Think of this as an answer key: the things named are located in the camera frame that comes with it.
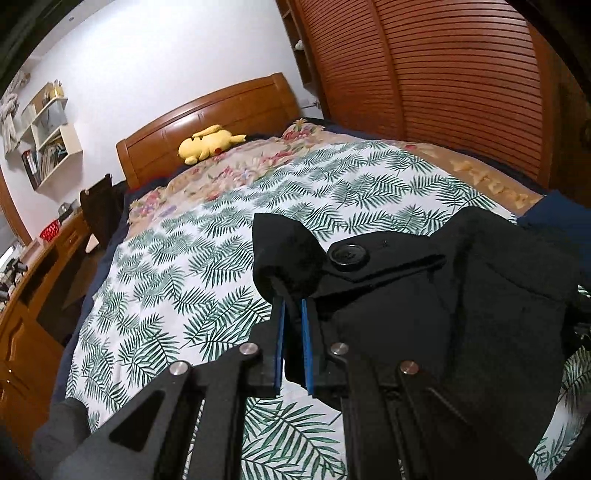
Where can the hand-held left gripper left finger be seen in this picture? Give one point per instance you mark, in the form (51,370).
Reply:
(278,350)

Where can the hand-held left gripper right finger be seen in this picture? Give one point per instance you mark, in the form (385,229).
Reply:
(310,355)

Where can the black double-breasted coat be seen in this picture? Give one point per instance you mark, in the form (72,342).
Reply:
(461,300)

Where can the bed with leaf-pattern sheet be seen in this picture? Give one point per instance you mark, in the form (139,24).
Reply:
(184,277)

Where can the navy blue bedsheet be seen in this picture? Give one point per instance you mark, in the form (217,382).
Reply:
(549,212)

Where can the floral quilt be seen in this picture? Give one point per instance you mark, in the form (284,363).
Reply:
(231,173)

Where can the tan patterned blanket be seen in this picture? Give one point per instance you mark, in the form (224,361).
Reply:
(485,180)

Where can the wooden door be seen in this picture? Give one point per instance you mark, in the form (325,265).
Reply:
(577,138)

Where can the yellow plush toy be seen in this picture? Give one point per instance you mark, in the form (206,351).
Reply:
(207,145)

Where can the dark wooden chair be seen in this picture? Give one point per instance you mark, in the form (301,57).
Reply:
(99,212)

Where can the dark grey folded garment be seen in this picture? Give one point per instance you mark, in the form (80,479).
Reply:
(62,438)

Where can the wooden bed headboard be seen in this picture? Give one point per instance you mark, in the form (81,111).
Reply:
(207,110)

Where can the wooden desk with cabinets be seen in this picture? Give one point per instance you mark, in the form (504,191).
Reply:
(27,332)

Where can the small grey appliance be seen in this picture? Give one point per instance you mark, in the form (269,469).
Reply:
(67,209)

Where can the red basket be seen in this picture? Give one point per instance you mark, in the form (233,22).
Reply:
(50,230)

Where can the black gadget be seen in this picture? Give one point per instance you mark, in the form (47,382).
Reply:
(14,268)
(4,291)

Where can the row of books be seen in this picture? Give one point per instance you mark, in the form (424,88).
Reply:
(44,164)

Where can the wooden louvered wardrobe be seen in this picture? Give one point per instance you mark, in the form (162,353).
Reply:
(438,69)

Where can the white hanging cloth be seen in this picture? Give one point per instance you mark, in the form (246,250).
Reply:
(9,120)

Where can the white wall shelf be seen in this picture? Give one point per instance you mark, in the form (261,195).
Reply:
(71,143)

